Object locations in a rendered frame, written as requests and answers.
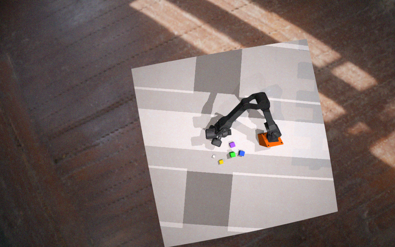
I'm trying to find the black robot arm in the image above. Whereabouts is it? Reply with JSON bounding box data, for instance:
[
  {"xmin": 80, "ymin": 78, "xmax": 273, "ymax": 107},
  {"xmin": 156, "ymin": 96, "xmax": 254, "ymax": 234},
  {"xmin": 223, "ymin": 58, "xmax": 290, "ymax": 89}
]
[{"xmin": 205, "ymin": 92, "xmax": 282, "ymax": 142}]

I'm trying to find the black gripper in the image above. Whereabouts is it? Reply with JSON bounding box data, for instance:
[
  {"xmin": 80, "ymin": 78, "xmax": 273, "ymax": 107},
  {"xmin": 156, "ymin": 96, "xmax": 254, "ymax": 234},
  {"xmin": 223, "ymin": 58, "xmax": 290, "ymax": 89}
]
[{"xmin": 211, "ymin": 136, "xmax": 222, "ymax": 147}]

